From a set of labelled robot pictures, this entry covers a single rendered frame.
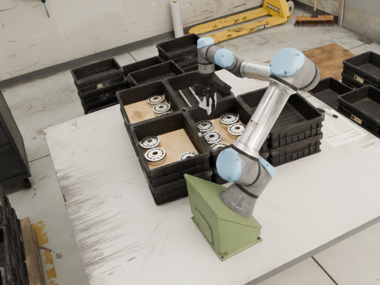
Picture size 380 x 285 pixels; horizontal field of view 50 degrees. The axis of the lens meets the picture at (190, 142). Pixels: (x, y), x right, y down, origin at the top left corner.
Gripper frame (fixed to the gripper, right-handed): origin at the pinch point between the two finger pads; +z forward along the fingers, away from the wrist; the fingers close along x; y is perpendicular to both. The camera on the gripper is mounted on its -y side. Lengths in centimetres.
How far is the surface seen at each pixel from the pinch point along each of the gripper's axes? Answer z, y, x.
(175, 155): 19.3, 13.4, 16.6
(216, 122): 15.4, 4.7, -15.3
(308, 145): 20, -44, -17
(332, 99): 55, -37, -149
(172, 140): 18.0, 20.6, 6.2
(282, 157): 24.2, -34.0, -7.4
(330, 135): 25, -52, -39
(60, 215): 102, 121, 8
